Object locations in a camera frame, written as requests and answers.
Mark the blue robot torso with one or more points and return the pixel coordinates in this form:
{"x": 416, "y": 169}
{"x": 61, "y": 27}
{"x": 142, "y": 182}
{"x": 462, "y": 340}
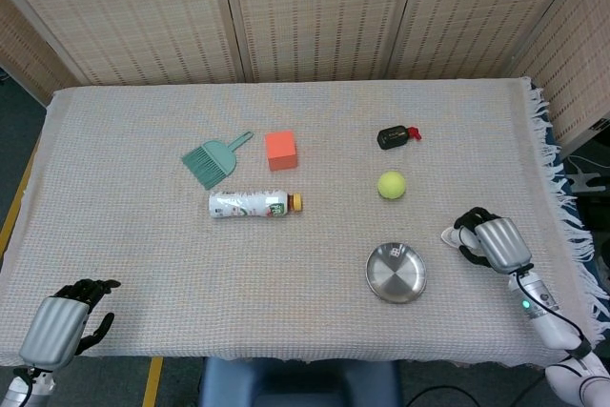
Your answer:
{"x": 295, "y": 383}

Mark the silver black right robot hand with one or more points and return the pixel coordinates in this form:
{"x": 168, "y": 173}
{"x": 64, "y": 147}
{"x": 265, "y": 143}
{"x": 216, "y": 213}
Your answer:
{"x": 505, "y": 245}

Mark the round silver metal bowl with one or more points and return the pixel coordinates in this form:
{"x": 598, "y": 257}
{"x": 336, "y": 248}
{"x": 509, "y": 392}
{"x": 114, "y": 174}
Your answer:
{"x": 395, "y": 278}

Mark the orange foam cube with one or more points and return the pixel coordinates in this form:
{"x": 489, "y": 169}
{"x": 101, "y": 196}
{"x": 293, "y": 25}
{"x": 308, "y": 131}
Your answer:
{"x": 282, "y": 152}

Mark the green mini dustpan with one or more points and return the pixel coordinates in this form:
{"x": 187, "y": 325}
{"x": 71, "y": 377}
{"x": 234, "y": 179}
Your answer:
{"x": 224, "y": 161}

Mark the yellow tennis ball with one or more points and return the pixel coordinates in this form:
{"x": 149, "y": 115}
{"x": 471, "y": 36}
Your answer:
{"x": 392, "y": 185}

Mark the woven folding screen panel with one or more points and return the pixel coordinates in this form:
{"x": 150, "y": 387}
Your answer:
{"x": 28, "y": 59}
{"x": 128, "y": 11}
{"x": 476, "y": 11}
{"x": 324, "y": 11}
{"x": 572, "y": 68}

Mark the small black bottle red cap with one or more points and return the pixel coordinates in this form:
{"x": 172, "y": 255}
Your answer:
{"x": 392, "y": 137}

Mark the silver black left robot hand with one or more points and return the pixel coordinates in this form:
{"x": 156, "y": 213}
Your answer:
{"x": 52, "y": 331}

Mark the green mini brush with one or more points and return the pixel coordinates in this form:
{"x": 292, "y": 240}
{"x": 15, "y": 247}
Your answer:
{"x": 200, "y": 161}

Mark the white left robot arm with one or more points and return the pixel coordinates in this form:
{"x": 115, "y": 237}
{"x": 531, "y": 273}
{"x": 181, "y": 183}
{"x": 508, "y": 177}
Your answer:
{"x": 19, "y": 390}

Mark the white die with black dots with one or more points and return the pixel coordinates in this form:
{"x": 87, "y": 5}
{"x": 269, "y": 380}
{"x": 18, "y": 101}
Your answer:
{"x": 394, "y": 251}

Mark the white device on floor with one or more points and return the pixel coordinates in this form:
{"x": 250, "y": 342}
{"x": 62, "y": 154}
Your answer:
{"x": 586, "y": 182}

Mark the white plastic bottle yellow cap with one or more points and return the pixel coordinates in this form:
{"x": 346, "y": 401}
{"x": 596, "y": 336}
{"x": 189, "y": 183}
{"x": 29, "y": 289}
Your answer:
{"x": 248, "y": 205}

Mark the beige waffle weave tablecloth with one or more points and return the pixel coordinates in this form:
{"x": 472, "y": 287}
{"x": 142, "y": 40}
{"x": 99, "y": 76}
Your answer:
{"x": 295, "y": 283}

